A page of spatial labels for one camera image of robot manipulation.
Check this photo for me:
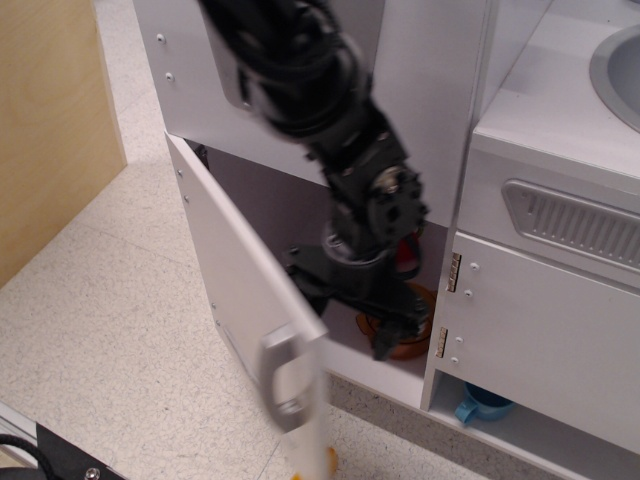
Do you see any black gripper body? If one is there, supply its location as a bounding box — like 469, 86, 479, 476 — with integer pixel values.
286, 243, 428, 333

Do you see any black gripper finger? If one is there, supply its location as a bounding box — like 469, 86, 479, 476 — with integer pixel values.
370, 317, 425, 361
294, 279, 333, 318

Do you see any silver fridge door handle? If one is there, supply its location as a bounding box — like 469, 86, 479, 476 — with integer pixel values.
258, 324, 311, 433

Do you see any white fridge door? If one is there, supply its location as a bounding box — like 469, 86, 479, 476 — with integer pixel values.
165, 134, 329, 479

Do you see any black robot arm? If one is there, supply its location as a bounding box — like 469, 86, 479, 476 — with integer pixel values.
201, 1, 430, 361

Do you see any white toy fridge cabinet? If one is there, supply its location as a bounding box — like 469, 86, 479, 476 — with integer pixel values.
135, 1, 498, 407

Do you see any orange toy pot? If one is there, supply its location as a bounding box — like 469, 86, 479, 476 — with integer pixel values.
356, 282, 437, 360

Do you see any lower brass door hinge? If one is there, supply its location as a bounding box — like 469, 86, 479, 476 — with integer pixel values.
435, 327, 448, 358

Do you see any brass door hinge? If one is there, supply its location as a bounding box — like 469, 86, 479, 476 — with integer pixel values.
435, 327, 448, 358
446, 252, 461, 293

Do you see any upper brass door hinge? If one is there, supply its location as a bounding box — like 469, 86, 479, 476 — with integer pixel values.
446, 252, 461, 293

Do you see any blue plastic cup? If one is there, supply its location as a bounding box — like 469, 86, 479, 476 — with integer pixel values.
454, 382, 515, 424

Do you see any yellow toy bread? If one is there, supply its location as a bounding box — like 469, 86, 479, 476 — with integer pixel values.
291, 447, 339, 480

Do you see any white toy oven unit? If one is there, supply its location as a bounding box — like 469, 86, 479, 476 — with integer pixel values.
422, 1, 639, 479

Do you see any light wooden panel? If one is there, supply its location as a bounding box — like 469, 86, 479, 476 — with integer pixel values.
1, 1, 126, 283

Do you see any grey sink basin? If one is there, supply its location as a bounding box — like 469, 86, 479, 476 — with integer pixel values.
589, 25, 639, 132

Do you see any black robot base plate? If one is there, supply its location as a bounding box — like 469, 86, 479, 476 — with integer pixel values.
0, 422, 126, 480

